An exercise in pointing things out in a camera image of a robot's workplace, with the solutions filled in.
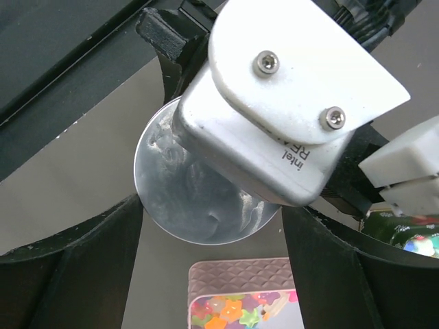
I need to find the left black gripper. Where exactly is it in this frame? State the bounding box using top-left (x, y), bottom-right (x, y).
top-left (135, 0), bottom-right (388, 220)

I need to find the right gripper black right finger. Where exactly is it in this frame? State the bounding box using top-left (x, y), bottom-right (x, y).
top-left (281, 206), bottom-right (438, 328)

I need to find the clear round jar lid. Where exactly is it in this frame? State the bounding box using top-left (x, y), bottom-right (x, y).
top-left (133, 99), bottom-right (280, 245)

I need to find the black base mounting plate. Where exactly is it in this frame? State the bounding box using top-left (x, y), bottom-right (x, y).
top-left (1, 1), bottom-right (180, 179)

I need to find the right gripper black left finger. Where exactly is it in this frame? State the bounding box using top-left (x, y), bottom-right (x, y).
top-left (1, 194), bottom-right (143, 328)

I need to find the pink tin of bright gummies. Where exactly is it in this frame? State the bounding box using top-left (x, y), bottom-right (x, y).
top-left (187, 257), bottom-right (304, 329)

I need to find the gold tin of star candies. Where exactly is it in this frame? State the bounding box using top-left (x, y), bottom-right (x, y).
top-left (359, 210), bottom-right (438, 258)

